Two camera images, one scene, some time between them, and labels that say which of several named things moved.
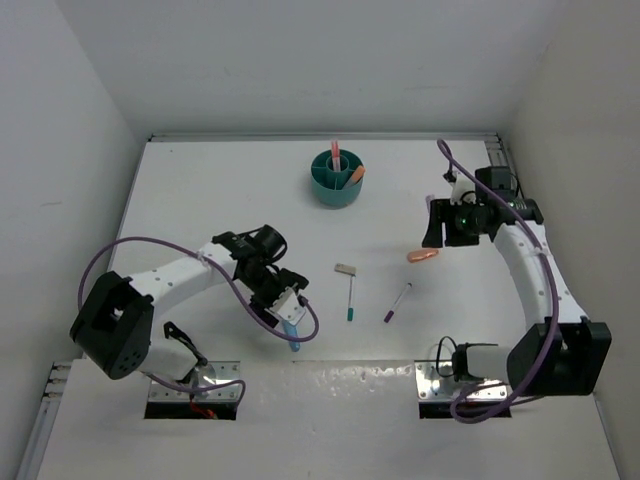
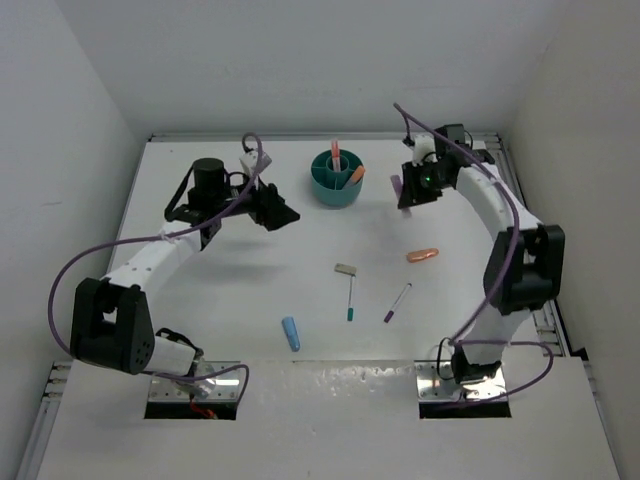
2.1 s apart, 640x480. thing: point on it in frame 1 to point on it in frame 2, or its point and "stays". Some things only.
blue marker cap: x=290 y=329 stays
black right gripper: x=440 y=212 to x=411 y=194
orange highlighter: x=418 y=255 stays
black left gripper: x=287 y=279 to x=271 y=211
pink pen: x=335 y=155 stays
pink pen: x=336 y=155 stays
